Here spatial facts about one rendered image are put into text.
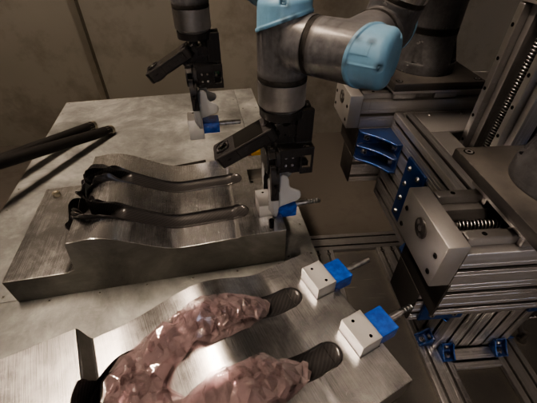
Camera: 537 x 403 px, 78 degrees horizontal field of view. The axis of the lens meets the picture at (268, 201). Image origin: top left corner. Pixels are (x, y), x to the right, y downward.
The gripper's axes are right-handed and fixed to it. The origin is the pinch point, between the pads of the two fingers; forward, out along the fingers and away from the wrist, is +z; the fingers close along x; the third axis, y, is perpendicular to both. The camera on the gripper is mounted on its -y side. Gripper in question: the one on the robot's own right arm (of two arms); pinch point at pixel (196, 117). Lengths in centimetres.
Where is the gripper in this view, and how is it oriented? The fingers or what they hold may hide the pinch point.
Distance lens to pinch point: 87.0
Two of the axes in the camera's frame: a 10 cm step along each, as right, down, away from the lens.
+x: -1.9, -6.5, 7.4
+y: 9.8, -1.3, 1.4
